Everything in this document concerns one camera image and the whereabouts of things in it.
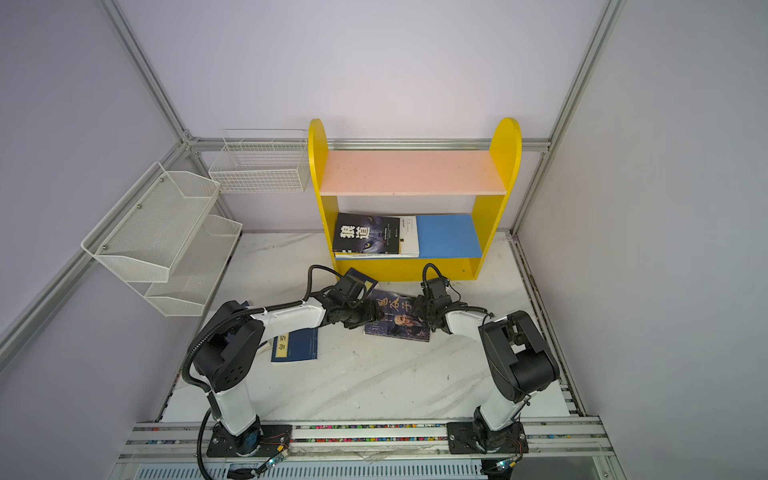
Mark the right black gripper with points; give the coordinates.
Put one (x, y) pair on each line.
(418, 304)

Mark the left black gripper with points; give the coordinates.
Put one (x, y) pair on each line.
(372, 314)

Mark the purple illustrated book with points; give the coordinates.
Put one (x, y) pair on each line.
(398, 320)

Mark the white book brown bars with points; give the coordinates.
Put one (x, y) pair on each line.
(409, 242)

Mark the navy book yellow label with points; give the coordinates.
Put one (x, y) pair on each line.
(296, 346)

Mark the black wolf book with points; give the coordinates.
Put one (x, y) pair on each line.
(366, 234)

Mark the navy bagua book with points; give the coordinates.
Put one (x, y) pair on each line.
(366, 282)

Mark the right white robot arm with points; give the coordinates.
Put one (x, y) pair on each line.
(519, 359)

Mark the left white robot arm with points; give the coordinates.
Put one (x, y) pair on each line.
(219, 358)

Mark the yellow pink blue bookshelf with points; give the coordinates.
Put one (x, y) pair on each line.
(458, 196)

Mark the white mesh two-tier rack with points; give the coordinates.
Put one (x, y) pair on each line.
(165, 242)

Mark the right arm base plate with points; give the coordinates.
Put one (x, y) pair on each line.
(475, 438)

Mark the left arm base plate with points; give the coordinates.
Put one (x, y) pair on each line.
(260, 441)

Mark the white wire basket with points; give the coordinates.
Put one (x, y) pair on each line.
(262, 161)

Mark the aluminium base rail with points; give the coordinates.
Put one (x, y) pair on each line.
(383, 449)

